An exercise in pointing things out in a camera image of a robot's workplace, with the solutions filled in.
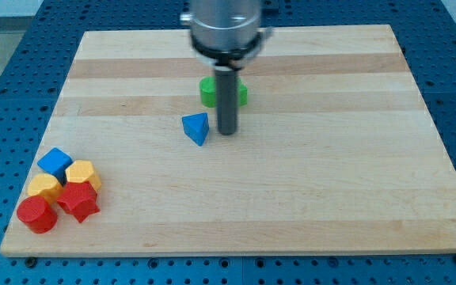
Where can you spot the green block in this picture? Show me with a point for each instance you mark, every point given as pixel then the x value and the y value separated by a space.
pixel 208 95

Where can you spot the red cylinder block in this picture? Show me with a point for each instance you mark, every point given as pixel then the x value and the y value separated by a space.
pixel 37 214

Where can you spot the red star block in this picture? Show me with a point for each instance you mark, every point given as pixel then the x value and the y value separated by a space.
pixel 79 200

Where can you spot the blue cube block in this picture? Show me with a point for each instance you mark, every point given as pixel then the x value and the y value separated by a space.
pixel 55 162

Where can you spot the wooden board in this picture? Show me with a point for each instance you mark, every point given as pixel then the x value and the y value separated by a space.
pixel 336 152

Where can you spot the yellow hexagon block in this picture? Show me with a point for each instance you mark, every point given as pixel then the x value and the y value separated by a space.
pixel 81 171

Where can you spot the yellow round block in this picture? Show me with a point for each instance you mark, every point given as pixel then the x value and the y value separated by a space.
pixel 45 185

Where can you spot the blue triangle block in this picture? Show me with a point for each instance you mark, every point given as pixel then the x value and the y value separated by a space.
pixel 196 127

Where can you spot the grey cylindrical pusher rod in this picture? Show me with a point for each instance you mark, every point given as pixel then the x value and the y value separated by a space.
pixel 226 91

